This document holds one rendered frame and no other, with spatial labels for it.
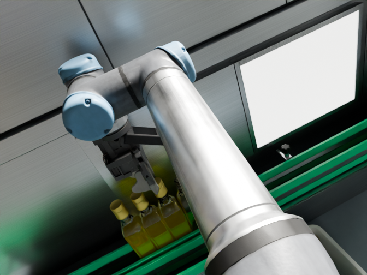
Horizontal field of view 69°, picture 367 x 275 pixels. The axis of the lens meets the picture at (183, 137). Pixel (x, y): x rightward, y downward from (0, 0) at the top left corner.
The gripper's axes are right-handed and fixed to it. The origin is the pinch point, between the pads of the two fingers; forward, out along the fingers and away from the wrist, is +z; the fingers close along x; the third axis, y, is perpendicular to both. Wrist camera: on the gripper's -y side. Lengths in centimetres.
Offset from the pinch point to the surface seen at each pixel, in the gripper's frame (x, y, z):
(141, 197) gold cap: 1.5, 4.6, 0.7
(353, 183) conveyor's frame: 2, -57, 33
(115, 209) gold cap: 2.1, 11.7, 0.3
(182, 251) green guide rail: 6.2, 2.0, 21.4
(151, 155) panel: -12.3, -0.9, -0.4
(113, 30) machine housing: -15.5, -6.3, -35.0
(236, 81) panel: -14.1, -32.1, -10.3
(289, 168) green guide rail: -5.8, -40.1, 22.9
